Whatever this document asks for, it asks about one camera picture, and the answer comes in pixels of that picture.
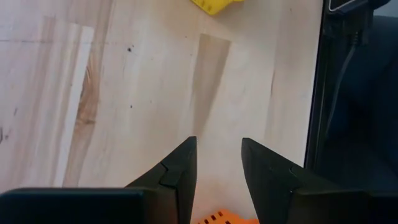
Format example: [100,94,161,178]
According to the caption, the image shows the black aluminium rig frame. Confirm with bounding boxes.
[303,0,331,170]

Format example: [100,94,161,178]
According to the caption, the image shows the orange plastic basket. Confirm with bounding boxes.
[197,208,261,224]

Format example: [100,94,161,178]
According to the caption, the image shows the yellow plastic basket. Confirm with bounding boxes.
[190,0,246,16]

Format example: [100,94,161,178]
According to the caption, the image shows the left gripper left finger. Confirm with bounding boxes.
[125,136,199,224]

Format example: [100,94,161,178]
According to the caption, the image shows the black camera cable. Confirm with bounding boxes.
[325,43,358,131]

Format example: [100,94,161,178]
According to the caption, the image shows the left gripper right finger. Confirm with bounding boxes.
[241,138,315,224]

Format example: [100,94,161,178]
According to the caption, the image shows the black table-level camera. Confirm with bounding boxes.
[323,0,391,46]

